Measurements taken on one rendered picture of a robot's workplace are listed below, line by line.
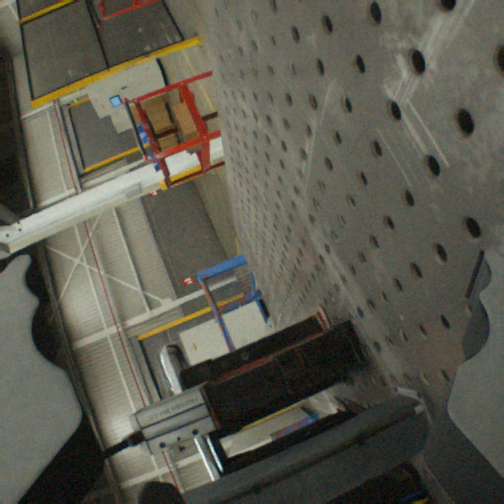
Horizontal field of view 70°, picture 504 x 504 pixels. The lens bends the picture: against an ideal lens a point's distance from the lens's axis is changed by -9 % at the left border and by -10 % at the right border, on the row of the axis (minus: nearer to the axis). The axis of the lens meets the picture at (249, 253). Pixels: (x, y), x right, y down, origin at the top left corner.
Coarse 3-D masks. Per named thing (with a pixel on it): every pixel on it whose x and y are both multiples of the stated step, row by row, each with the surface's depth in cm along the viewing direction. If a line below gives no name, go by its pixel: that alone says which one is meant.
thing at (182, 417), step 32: (288, 352) 58; (320, 352) 58; (352, 352) 58; (224, 384) 57; (256, 384) 58; (288, 384) 57; (160, 416) 55; (192, 416) 55; (224, 416) 56; (160, 448) 54
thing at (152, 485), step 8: (368, 480) 5; (376, 480) 5; (384, 480) 5; (392, 480) 5; (144, 488) 5; (152, 488) 5; (160, 488) 5; (168, 488) 5; (176, 488) 5; (360, 488) 5; (368, 488) 5; (376, 488) 5; (384, 488) 5; (392, 488) 5; (144, 496) 5; (152, 496) 5; (160, 496) 5; (168, 496) 5; (176, 496) 5; (360, 496) 5; (368, 496) 5; (376, 496) 5; (384, 496) 5; (392, 496) 5; (400, 496) 5
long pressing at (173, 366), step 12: (168, 348) 75; (168, 360) 68; (180, 360) 84; (168, 372) 67; (180, 384) 73; (204, 444) 64; (216, 444) 80; (204, 456) 64; (216, 456) 74; (216, 468) 63
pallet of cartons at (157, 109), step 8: (160, 96) 1254; (144, 104) 1245; (152, 104) 1242; (160, 104) 1248; (136, 112) 1233; (152, 112) 1263; (160, 112) 1279; (168, 112) 1295; (136, 120) 1264; (152, 120) 1295; (160, 120) 1311; (168, 120) 1328; (160, 128) 1346
